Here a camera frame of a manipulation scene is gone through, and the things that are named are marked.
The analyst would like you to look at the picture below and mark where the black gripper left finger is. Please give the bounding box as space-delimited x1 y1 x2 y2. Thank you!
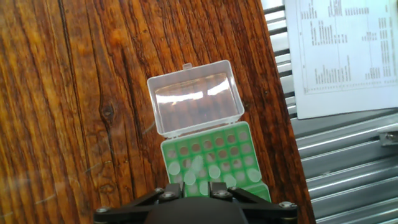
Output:
94 182 185 224

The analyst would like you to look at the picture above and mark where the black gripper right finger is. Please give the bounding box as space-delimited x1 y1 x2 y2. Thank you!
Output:
210 182 299 224

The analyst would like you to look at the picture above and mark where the clear box with green rack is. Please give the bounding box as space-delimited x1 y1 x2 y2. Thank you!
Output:
146 59 264 197
244 182 272 203

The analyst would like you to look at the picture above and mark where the brown wooden board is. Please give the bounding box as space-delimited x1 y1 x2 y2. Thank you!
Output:
0 0 317 224

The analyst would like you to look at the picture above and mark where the printed white paper sheet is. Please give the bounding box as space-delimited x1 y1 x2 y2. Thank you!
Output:
284 0 398 120

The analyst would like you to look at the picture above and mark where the aluminium post with foot bracket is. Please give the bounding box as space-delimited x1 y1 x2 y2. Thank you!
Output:
377 123 398 147

